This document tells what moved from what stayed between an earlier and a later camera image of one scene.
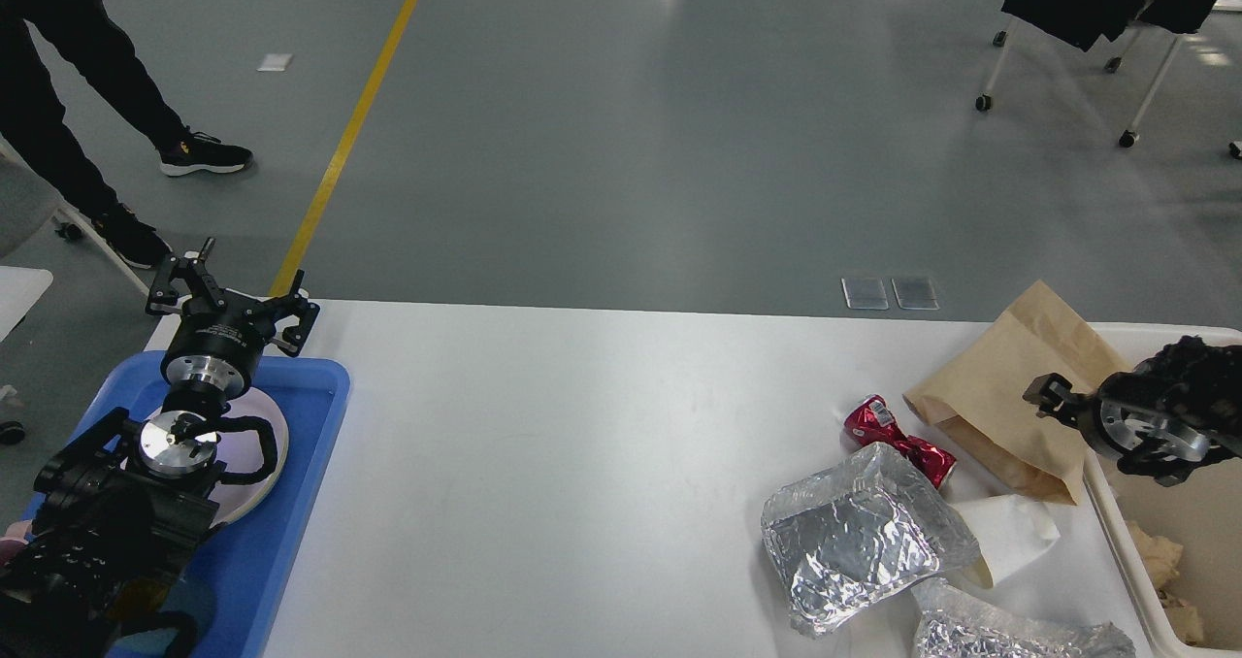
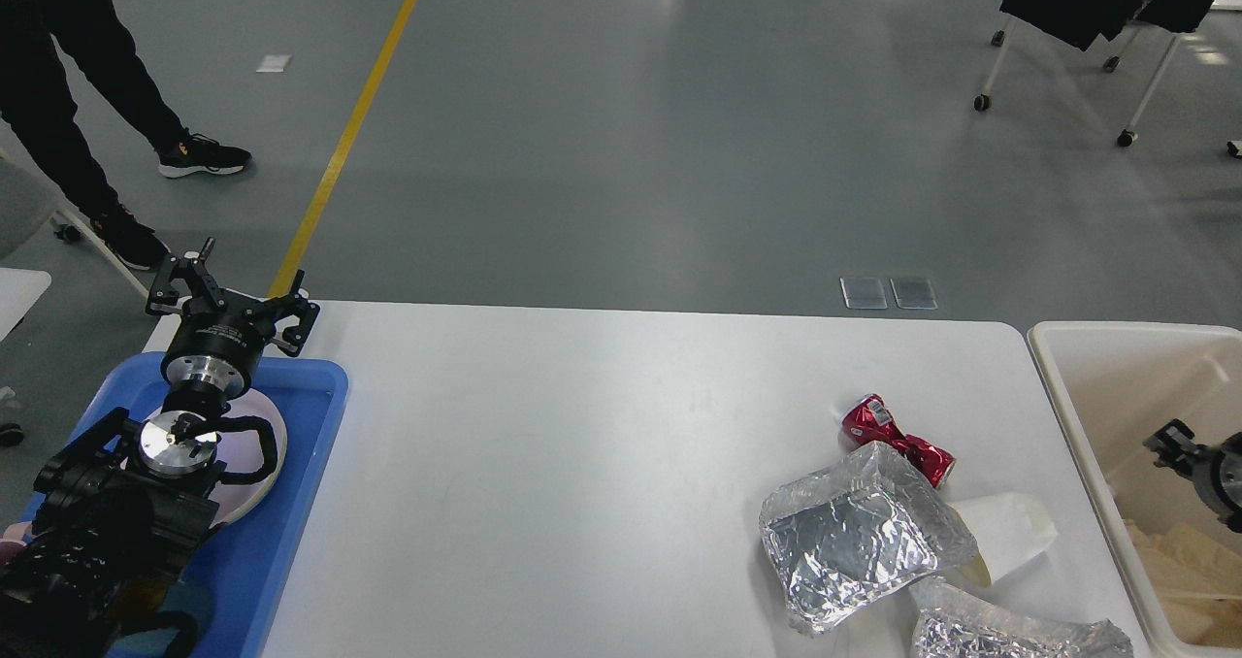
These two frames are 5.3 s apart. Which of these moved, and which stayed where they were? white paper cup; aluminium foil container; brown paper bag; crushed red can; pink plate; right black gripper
Moved: right black gripper; brown paper bag
Stayed: pink plate; aluminium foil container; white paper cup; crushed red can
